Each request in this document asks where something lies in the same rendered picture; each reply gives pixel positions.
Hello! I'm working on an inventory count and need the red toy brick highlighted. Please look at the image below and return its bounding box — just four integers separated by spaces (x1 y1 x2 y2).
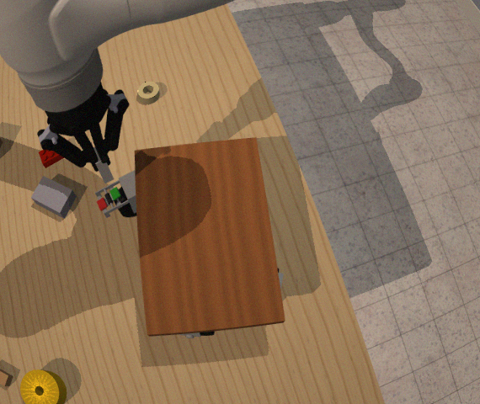
39 150 64 168

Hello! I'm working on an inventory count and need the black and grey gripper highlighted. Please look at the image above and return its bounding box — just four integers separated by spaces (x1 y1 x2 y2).
37 83 129 183

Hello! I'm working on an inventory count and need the yellow cylinder with center hole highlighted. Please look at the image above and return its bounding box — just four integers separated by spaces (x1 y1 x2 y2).
20 369 67 404

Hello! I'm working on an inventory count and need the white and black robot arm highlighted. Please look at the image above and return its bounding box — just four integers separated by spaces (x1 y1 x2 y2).
0 0 235 113

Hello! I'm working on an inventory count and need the beige roll of masking tape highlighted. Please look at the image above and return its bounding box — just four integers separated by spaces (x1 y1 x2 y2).
137 82 160 104

